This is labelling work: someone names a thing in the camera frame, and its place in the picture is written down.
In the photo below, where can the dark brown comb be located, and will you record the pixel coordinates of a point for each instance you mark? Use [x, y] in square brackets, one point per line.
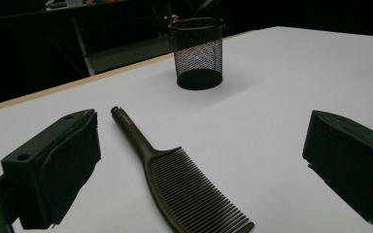
[136, 136]

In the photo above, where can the black mesh pen holder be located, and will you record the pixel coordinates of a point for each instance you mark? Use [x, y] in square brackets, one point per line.
[200, 81]

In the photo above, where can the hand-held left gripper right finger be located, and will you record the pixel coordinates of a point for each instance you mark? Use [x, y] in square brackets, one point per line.
[353, 161]

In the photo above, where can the white-legged desk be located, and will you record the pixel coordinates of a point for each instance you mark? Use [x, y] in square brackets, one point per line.
[84, 55]

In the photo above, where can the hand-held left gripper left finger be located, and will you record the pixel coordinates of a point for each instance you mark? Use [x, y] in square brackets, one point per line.
[55, 168]

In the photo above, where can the white table cover board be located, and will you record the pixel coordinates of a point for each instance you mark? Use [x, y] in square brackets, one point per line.
[272, 97]

